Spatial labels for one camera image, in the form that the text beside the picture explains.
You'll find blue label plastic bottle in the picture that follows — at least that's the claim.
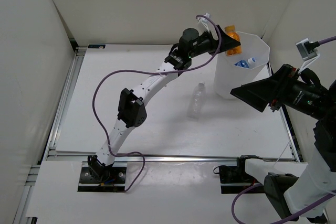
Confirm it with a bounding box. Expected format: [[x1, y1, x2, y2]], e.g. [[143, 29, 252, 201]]
[[235, 57, 256, 69]]

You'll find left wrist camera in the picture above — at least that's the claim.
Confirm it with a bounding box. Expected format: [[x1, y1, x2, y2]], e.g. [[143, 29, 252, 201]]
[[196, 17, 210, 33]]

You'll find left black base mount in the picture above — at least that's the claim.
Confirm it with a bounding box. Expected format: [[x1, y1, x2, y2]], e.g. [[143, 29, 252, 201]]
[[77, 155, 127, 193]]

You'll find purple cable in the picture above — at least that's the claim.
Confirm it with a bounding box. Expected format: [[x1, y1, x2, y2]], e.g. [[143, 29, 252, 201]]
[[91, 15, 224, 192], [231, 35, 336, 224]]

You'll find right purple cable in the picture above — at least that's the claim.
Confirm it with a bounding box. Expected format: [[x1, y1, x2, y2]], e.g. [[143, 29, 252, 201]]
[[231, 35, 336, 224]]

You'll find orange plastic bottle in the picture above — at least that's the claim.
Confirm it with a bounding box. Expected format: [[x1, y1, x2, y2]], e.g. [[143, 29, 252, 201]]
[[224, 24, 243, 57]]

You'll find aluminium frame rail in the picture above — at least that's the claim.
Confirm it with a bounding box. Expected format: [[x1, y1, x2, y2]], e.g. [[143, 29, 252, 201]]
[[12, 37, 85, 223]]

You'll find white octagonal bin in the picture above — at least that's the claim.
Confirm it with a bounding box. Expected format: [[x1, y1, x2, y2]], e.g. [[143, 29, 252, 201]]
[[214, 31, 270, 99]]

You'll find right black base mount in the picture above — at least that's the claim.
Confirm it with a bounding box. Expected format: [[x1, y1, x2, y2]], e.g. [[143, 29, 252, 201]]
[[213, 155, 262, 195]]

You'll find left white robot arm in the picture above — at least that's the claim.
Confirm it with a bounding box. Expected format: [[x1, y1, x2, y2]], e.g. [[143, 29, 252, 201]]
[[88, 25, 240, 183]]

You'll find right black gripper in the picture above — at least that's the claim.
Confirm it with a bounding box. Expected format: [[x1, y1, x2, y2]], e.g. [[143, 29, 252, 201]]
[[230, 63, 336, 120]]

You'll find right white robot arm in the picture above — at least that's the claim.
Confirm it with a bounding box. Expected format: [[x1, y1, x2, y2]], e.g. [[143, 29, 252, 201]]
[[230, 64, 335, 223]]

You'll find clear plastic bottle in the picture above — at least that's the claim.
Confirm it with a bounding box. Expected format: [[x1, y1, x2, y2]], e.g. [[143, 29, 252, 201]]
[[186, 82, 206, 121]]

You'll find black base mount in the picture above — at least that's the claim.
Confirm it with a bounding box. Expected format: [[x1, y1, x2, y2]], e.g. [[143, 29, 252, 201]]
[[77, 155, 127, 193], [213, 155, 262, 195]]

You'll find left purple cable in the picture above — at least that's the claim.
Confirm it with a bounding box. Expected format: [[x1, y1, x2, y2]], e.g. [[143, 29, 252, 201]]
[[91, 15, 224, 192]]

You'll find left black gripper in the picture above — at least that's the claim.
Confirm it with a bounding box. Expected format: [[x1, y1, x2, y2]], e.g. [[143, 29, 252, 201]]
[[188, 25, 239, 58]]

